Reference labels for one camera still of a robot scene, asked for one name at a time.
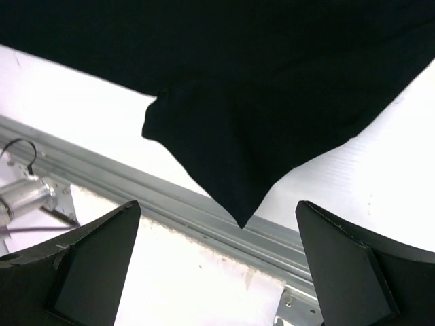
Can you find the black t shirt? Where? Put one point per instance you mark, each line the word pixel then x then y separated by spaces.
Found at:
pixel 245 91

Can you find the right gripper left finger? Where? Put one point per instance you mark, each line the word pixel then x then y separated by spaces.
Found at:
pixel 76 278

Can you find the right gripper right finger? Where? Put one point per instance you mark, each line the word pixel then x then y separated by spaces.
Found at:
pixel 363 278

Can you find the aluminium rail frame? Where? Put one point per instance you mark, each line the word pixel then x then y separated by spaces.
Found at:
pixel 263 244

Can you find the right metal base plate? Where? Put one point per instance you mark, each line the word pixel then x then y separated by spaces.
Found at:
pixel 34 192

